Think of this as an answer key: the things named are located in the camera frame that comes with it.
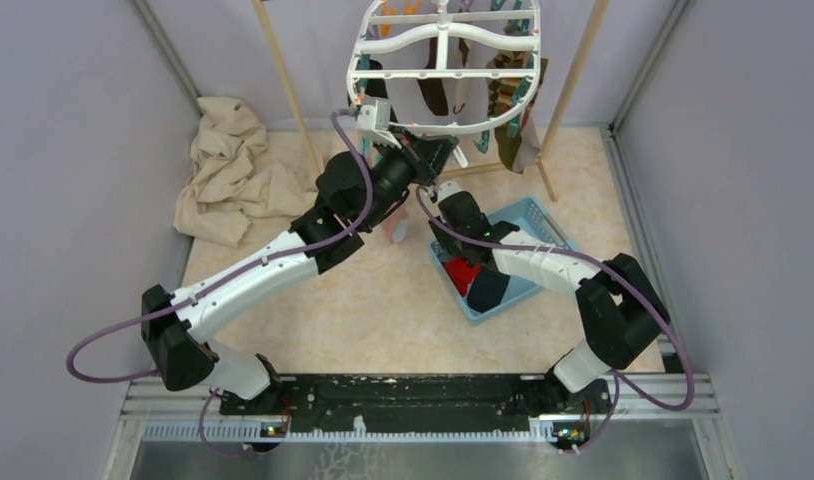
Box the dark navy sock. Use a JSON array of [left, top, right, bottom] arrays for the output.
[[466, 269, 511, 314]]

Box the grey sock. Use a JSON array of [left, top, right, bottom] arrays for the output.
[[494, 120, 542, 174]]

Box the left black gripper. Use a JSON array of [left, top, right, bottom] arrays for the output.
[[360, 125, 460, 231]]

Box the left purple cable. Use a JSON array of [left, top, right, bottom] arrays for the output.
[[66, 109, 375, 384]]

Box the white round clip hanger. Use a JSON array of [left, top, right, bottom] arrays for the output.
[[349, 1, 542, 136]]

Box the pink patterned sock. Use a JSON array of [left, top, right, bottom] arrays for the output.
[[381, 205, 409, 244]]

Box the green striped sock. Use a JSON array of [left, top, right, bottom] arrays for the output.
[[487, 50, 549, 138]]

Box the beige crumpled cloth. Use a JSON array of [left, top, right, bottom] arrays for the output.
[[172, 96, 317, 247]]

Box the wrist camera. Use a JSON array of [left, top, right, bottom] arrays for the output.
[[355, 97, 401, 149], [429, 180, 463, 204]]

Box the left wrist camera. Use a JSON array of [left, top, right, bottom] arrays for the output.
[[355, 97, 401, 149]]

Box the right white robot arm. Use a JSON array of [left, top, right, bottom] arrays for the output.
[[429, 191, 671, 412]]

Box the white hanger clip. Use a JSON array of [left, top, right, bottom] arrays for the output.
[[452, 145, 469, 169]]

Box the wooden hanging rack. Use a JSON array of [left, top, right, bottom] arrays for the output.
[[251, 1, 610, 201]]

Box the red sock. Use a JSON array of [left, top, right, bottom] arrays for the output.
[[442, 257, 481, 297]]

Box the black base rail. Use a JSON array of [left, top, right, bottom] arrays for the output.
[[210, 374, 595, 450]]

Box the dark brown sock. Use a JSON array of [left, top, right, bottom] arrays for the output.
[[417, 37, 449, 117]]

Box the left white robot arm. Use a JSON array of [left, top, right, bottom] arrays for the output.
[[141, 128, 459, 414]]

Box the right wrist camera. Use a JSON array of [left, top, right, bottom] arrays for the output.
[[429, 180, 463, 204]]

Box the black sock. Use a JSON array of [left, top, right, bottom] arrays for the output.
[[357, 59, 389, 105]]

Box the light blue plastic basket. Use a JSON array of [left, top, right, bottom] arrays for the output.
[[428, 195, 577, 326]]

